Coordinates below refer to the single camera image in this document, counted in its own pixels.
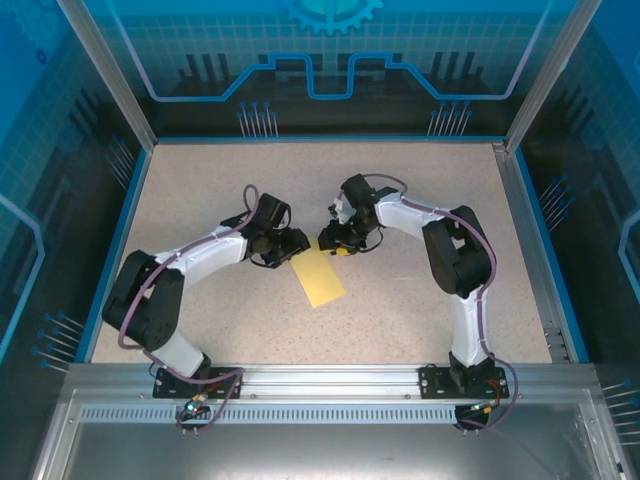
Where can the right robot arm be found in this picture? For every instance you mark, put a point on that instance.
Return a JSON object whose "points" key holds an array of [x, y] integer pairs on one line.
{"points": [[460, 260]]}

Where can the grey metal front panel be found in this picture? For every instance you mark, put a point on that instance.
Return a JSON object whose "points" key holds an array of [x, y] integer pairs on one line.
{"points": [[325, 455]]}

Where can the blue table edge strip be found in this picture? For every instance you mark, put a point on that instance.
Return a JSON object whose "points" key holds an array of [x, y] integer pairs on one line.
{"points": [[120, 250], [549, 250]]}

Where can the aluminium mounting rail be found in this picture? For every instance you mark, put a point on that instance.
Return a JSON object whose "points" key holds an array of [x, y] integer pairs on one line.
{"points": [[330, 380]]}

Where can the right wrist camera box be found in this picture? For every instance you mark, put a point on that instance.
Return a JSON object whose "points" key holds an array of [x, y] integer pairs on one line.
{"points": [[341, 210]]}

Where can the aluminium frame post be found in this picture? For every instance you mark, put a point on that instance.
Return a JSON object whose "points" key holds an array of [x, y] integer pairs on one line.
{"points": [[546, 75], [113, 75]]}

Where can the yellow cloth sheet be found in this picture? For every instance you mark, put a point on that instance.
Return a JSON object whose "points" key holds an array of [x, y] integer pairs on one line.
{"points": [[322, 280]]}

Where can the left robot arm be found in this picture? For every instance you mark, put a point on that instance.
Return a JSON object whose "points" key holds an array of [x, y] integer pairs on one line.
{"points": [[150, 310]]}

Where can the aluminium side rail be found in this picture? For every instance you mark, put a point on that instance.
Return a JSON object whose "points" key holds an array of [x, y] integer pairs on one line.
{"points": [[525, 225]]}

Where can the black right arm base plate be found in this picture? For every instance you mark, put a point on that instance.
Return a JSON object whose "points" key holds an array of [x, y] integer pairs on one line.
{"points": [[435, 382]]}

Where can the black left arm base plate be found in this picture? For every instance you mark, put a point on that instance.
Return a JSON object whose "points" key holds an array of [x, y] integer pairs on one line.
{"points": [[170, 385]]}

